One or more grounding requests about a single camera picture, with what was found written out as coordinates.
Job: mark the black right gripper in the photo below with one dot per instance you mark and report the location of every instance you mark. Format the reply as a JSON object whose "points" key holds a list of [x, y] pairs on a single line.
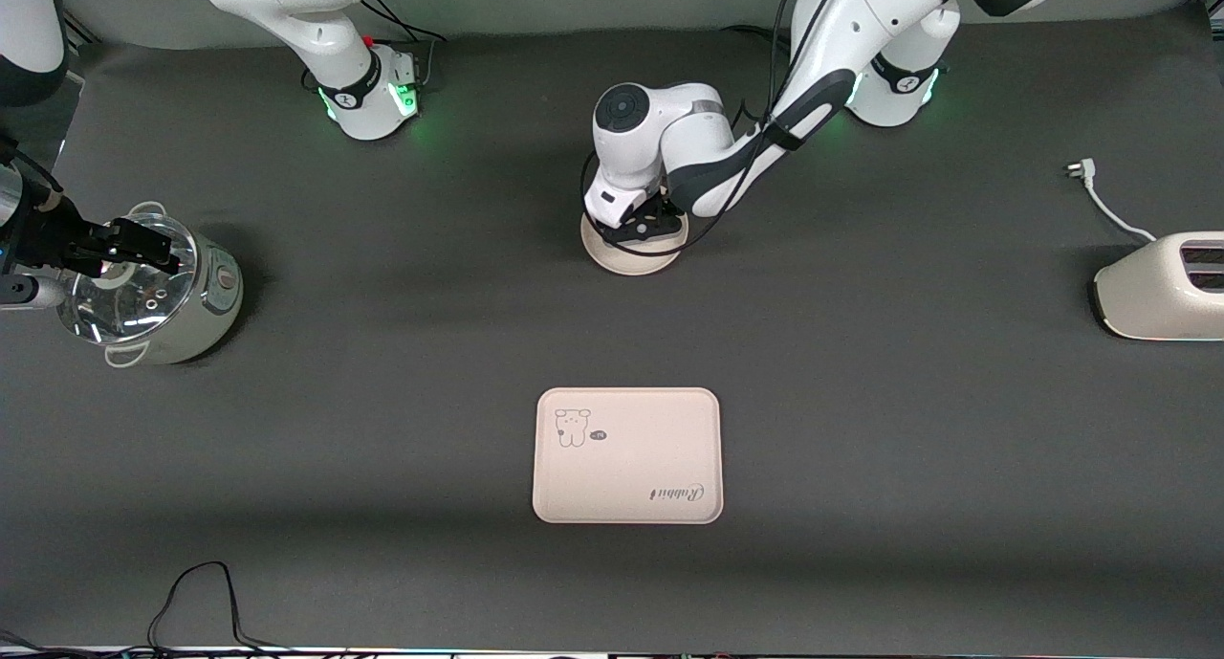
{"points": [[59, 234]]}

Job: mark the aluminium frame rail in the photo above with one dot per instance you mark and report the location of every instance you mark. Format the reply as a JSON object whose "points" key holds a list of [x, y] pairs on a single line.
{"points": [[1214, 7], [81, 32]]}

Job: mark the cream electric cooking pot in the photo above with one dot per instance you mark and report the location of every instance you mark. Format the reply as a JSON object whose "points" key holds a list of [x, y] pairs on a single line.
{"points": [[215, 296]]}

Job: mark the cream rabbit print tray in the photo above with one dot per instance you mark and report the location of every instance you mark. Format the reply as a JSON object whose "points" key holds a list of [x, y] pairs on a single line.
{"points": [[626, 468]]}

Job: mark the round cream plate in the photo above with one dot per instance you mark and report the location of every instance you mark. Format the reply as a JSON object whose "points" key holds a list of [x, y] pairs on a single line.
{"points": [[636, 262]]}

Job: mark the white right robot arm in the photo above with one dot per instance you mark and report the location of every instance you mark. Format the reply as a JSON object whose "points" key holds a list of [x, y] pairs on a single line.
{"points": [[316, 28]]}

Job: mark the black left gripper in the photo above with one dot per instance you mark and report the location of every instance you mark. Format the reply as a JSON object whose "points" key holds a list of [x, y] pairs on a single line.
{"points": [[670, 209]]}

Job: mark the dark grey table cloth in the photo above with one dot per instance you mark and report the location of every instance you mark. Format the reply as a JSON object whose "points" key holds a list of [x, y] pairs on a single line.
{"points": [[382, 449]]}

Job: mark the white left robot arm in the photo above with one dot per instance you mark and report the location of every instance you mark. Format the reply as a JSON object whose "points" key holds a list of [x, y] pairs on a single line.
{"points": [[669, 123]]}

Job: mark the glass pot lid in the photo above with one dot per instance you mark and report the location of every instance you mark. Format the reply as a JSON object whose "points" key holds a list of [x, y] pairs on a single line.
{"points": [[115, 310]]}

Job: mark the cream toaster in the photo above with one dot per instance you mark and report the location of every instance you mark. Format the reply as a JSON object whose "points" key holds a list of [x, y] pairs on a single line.
{"points": [[1147, 296]]}

